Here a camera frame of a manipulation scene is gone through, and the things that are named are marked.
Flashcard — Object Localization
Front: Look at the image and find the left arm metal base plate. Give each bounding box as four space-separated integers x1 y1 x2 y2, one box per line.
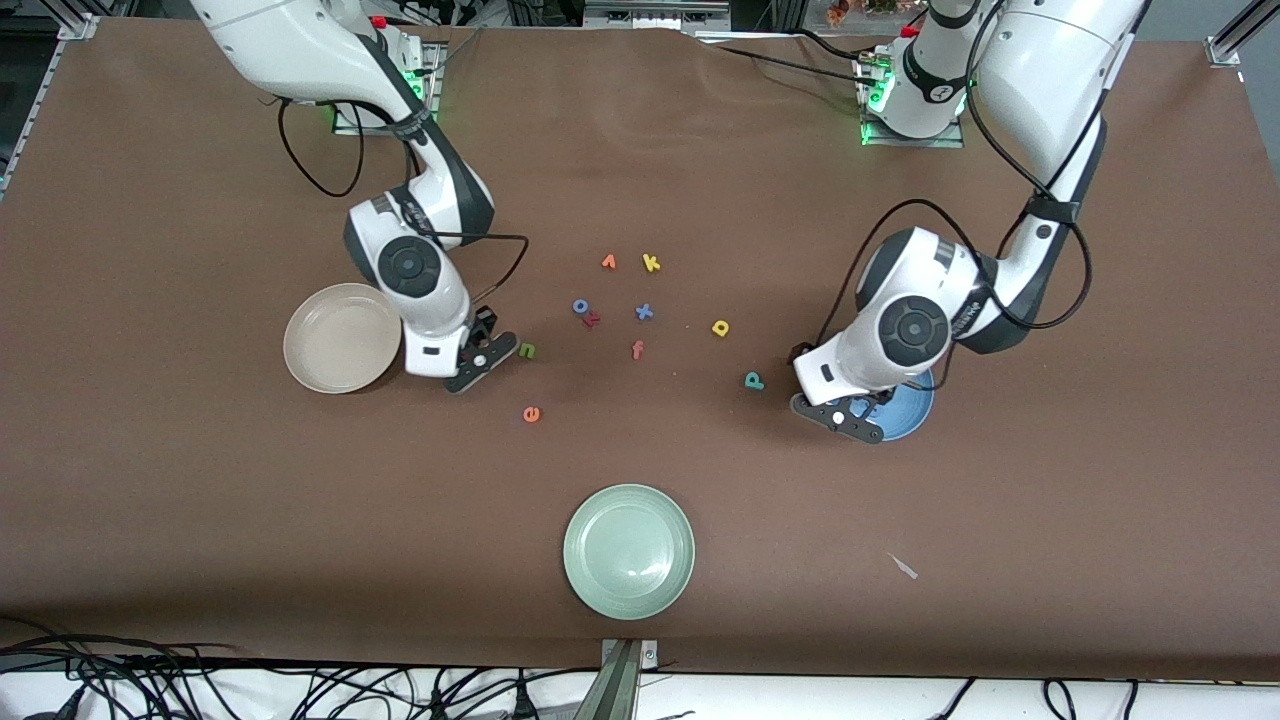
860 50 966 149

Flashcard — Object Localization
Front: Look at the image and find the green round plate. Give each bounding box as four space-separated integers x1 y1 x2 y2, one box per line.
563 484 696 621

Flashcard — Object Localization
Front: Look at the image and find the brown table cover sheet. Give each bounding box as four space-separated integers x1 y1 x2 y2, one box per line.
0 18 1280 683

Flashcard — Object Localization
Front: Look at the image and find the aluminium frame rail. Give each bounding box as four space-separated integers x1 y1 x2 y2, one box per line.
1205 0 1280 69
0 0 103 201

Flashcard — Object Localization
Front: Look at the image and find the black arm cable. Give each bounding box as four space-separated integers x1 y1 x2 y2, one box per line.
405 228 529 341
277 98 367 199
793 198 991 364
915 0 1093 393

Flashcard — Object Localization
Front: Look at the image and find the black table cable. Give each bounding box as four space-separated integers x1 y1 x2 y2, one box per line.
795 28 865 61
712 44 867 87

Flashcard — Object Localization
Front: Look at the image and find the grey metal box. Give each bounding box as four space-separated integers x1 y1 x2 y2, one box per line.
583 0 731 29

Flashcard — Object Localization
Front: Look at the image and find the metal table edge bracket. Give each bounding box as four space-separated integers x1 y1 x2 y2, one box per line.
600 640 661 720

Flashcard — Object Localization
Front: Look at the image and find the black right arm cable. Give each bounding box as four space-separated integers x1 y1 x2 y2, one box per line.
277 98 367 199
405 228 529 341

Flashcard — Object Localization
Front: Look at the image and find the beige round plate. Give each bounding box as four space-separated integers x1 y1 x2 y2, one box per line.
283 283 406 395

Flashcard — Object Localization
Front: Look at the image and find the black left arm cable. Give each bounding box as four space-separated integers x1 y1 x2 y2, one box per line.
793 198 991 364
915 0 1093 393

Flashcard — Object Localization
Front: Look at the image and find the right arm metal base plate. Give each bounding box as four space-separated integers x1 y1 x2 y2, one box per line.
332 40 443 136

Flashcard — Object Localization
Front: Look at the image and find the blue round plate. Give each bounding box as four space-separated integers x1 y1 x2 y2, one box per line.
845 365 936 443

